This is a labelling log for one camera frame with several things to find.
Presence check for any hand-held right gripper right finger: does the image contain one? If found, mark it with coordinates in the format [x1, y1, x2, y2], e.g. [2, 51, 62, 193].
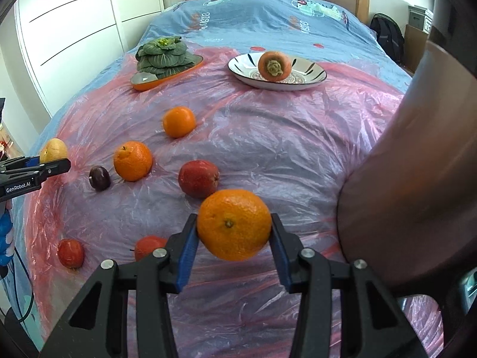
[269, 212, 429, 358]

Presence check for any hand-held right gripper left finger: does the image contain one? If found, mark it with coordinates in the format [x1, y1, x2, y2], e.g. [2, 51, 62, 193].
[39, 213, 200, 358]

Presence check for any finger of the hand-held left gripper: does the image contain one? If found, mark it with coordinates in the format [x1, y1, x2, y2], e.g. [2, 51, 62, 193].
[0, 156, 41, 172]
[0, 158, 72, 181]

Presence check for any large smooth orange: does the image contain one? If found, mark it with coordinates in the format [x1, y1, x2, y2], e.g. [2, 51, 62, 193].
[196, 189, 273, 262]

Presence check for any bumpy orange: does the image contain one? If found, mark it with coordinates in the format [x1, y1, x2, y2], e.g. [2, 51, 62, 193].
[113, 141, 154, 183]

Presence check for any person's left hand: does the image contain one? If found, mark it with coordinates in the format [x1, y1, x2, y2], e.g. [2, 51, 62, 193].
[0, 200, 16, 266]

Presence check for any yellow potato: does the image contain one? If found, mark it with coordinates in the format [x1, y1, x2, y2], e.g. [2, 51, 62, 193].
[39, 138, 69, 164]

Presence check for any red tomato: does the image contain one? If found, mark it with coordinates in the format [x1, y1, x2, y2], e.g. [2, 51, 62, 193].
[133, 235, 168, 262]
[57, 239, 85, 269]

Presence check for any dark purple plum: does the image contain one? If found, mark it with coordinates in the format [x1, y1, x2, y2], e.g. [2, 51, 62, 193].
[89, 166, 111, 192]

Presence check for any red apple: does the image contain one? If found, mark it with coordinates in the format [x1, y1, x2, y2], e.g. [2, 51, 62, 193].
[178, 160, 220, 199]

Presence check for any pink plastic sheet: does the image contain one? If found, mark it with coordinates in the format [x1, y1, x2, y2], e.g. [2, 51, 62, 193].
[22, 45, 444, 358]

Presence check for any orange oval plate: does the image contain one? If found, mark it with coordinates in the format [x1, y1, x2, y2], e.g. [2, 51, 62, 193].
[130, 54, 204, 92]

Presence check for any small smooth orange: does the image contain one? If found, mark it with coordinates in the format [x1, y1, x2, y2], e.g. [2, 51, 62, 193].
[162, 107, 197, 138]

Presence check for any white wardrobe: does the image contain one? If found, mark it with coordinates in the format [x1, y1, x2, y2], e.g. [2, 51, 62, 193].
[15, 0, 165, 117]

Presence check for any green bok choy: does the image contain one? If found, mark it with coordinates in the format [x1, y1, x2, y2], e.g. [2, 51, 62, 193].
[136, 36, 202, 79]

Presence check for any person's bare leg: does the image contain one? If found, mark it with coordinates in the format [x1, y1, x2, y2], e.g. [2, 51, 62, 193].
[337, 40, 477, 288]

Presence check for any white patterned plate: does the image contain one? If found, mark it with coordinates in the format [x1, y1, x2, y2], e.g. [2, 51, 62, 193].
[228, 53, 328, 90]

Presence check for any carrot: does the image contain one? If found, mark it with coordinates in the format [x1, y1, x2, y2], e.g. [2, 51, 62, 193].
[258, 51, 293, 82]

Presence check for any blue printed blanket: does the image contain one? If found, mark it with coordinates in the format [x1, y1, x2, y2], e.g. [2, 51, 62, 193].
[7, 0, 414, 344]

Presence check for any black backpack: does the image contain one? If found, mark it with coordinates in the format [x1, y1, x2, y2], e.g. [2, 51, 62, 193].
[370, 13, 405, 65]

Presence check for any wooden nightstand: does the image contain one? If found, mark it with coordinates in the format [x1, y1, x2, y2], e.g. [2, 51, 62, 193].
[404, 24, 433, 74]

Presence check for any grey storage box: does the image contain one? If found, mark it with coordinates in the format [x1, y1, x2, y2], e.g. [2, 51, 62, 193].
[408, 5, 435, 33]

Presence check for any black cable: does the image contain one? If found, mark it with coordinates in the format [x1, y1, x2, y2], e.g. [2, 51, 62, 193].
[5, 244, 35, 323]

